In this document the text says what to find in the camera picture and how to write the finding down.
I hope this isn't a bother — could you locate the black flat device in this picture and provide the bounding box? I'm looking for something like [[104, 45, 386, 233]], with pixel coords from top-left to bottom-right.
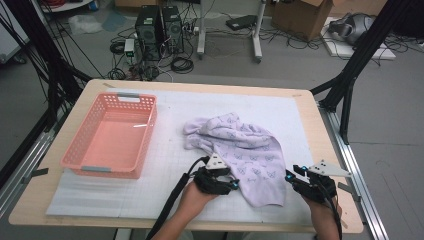
[[225, 14, 258, 32]]

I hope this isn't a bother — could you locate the clear plastic bag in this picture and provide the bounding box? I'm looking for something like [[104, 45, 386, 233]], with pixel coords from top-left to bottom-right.
[[68, 13, 104, 36]]

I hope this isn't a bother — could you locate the white foam board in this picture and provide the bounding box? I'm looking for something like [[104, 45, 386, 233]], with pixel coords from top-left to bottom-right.
[[320, 16, 397, 61]]

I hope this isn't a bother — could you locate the open cardboard box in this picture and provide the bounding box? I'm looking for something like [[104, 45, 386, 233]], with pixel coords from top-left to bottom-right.
[[270, 0, 334, 42]]

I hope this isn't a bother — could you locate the lilac printed towel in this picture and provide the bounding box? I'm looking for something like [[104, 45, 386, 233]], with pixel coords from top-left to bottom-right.
[[182, 112, 288, 208]]

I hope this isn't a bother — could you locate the black computer tower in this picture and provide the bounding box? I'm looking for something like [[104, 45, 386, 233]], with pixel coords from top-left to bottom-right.
[[161, 5, 185, 55], [134, 4, 165, 62]]

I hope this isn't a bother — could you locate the person's left hand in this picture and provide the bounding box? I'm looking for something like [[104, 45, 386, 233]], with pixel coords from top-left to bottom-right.
[[179, 181, 218, 218]]

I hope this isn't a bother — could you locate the white cabinet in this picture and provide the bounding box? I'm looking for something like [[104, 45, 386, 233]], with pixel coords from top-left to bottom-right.
[[0, 3, 30, 64]]

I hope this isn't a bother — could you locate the black frame post with cables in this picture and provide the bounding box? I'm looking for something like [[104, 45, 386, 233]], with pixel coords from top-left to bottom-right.
[[0, 0, 94, 133]]

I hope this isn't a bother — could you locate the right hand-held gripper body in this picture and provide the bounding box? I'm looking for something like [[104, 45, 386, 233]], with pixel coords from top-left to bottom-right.
[[294, 159, 353, 204]]

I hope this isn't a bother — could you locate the white stand frame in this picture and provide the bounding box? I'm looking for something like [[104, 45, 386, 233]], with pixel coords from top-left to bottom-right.
[[196, 0, 268, 64]]

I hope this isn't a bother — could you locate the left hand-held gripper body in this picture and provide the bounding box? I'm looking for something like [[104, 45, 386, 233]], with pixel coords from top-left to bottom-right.
[[193, 152, 232, 196]]

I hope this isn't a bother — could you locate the white round table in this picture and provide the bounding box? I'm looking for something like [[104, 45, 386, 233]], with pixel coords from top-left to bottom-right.
[[39, 0, 94, 14]]

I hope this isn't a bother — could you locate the grey rail bracket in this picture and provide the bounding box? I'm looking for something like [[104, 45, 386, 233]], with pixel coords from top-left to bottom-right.
[[337, 181, 362, 203], [21, 167, 50, 184]]

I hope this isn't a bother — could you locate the aluminium rail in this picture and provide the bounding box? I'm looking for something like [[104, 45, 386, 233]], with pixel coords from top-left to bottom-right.
[[318, 104, 390, 240], [0, 108, 68, 218]]

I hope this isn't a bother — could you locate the person's right hand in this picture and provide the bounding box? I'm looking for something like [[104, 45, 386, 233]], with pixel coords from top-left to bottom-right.
[[303, 197, 343, 231]]

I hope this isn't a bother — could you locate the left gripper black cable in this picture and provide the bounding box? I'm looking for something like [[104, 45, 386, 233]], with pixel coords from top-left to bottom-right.
[[145, 155, 211, 240]]

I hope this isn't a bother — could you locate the pink plastic basket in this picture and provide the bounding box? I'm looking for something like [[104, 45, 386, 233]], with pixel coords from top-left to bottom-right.
[[60, 92, 158, 180]]

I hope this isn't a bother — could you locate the coiled black cable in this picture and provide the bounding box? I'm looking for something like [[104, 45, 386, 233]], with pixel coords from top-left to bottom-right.
[[170, 56, 195, 75]]

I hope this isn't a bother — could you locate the white grid mat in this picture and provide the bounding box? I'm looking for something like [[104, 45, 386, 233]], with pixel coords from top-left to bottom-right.
[[45, 87, 323, 225]]

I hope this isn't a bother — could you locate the grey headset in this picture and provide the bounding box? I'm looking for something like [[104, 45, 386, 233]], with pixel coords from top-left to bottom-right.
[[328, 12, 376, 46]]

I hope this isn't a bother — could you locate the white adapter box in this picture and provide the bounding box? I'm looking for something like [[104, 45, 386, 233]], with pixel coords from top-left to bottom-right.
[[123, 38, 136, 58]]

